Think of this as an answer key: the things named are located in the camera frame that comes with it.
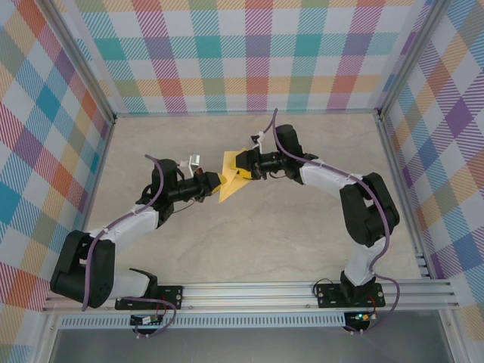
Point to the wide aluminium mounting rail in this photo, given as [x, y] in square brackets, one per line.
[246, 295]

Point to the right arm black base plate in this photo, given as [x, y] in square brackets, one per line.
[327, 295]

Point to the thin aluminium frame rail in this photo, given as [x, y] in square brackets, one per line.
[246, 112]

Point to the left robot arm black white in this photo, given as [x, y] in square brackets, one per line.
[128, 227]

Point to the yellow cloth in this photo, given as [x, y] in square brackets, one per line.
[228, 189]

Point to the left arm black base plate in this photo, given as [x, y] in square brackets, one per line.
[174, 295]

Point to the grey metal panel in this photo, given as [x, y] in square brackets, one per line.
[246, 346]

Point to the aluminium side frame rail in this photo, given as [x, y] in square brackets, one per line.
[94, 189]
[401, 189]

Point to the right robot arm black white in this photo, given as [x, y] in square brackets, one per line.
[321, 175]

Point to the aluminium frame post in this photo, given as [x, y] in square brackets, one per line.
[411, 56]
[86, 64]

